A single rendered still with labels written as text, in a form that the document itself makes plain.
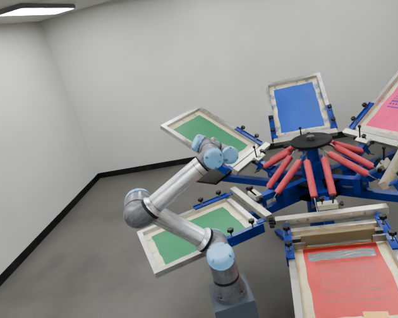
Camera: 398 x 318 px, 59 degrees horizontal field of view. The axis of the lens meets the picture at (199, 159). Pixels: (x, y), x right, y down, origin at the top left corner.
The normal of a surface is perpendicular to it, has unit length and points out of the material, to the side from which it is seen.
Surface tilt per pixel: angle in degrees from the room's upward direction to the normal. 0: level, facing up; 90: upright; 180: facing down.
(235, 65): 90
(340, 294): 0
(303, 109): 32
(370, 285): 0
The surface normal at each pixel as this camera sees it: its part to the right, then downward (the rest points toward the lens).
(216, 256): -0.22, -0.86
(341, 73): -0.15, 0.39
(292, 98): -0.29, -0.56
